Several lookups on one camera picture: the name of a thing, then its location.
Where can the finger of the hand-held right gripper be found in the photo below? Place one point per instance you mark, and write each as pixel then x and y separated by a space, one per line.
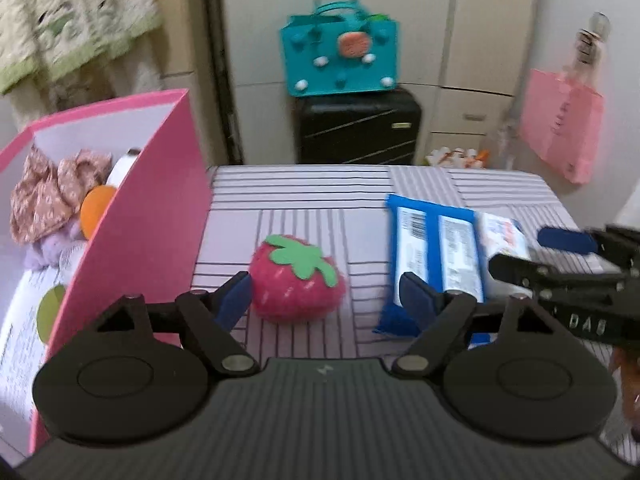
pixel 520 267
pixel 567 240

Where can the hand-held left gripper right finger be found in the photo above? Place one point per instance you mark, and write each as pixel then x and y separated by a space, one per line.
pixel 416 298

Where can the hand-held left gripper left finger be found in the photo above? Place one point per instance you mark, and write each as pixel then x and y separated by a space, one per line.
pixel 235 297

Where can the red strawberry plush toy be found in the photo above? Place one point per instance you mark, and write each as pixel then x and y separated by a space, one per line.
pixel 290 290

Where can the blue tissue packet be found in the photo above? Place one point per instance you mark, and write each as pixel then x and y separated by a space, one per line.
pixel 430 240

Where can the pink cardboard box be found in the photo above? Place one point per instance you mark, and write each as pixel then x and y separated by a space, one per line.
pixel 150 220

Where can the orange foam ball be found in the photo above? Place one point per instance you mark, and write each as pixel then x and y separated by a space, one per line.
pixel 95 210

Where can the green makeup sponge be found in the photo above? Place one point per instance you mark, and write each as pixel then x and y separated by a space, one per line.
pixel 50 310

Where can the purple plush toy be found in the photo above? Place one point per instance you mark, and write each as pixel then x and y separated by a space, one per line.
pixel 50 247

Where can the pink floral cloth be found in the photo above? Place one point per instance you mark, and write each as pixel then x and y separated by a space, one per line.
pixel 45 195

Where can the person's right hand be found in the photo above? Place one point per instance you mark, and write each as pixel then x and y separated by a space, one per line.
pixel 629 385

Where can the pink paper bag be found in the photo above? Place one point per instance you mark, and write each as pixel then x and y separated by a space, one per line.
pixel 560 125

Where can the striped tablecloth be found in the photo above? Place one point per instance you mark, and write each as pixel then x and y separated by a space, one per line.
pixel 310 200

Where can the white cylindrical object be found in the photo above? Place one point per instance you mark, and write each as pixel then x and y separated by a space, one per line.
pixel 122 169

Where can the black suitcase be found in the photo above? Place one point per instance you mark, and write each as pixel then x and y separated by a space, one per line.
pixel 350 130

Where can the printed white sheet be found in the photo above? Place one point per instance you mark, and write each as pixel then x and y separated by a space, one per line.
pixel 20 320

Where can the cream knit pants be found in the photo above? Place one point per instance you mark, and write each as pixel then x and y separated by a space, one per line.
pixel 105 82

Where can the teal felt handbag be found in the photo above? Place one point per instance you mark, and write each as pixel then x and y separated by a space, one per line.
pixel 325 45

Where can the cream green knit cardigan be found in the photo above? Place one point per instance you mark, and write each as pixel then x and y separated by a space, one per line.
pixel 60 10

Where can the clear wall hook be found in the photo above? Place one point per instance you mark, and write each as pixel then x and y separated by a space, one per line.
pixel 592 42

